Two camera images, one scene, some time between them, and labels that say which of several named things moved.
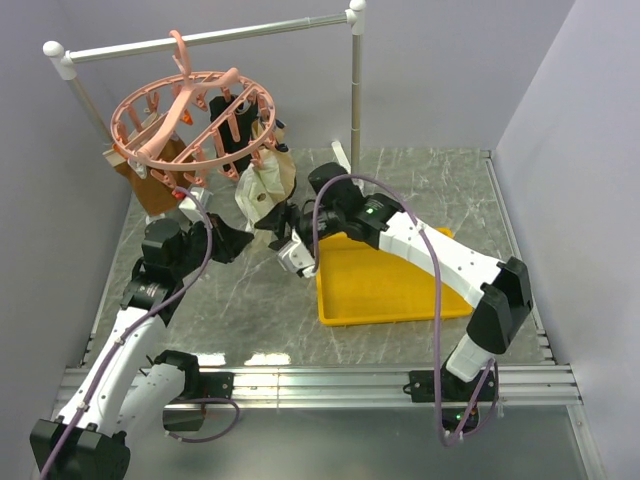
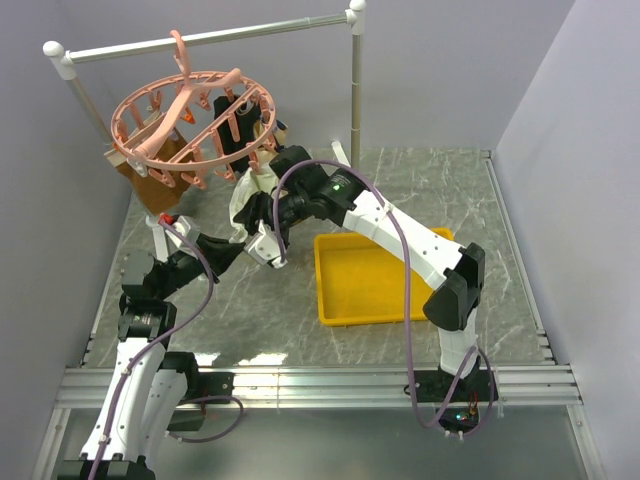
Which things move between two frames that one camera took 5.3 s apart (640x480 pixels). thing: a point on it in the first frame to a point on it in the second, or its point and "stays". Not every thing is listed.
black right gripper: x=277 y=217 to x=257 y=205
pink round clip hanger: x=193 y=123 stays
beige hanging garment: x=275 y=154 stays
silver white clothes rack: x=354 y=20 stays
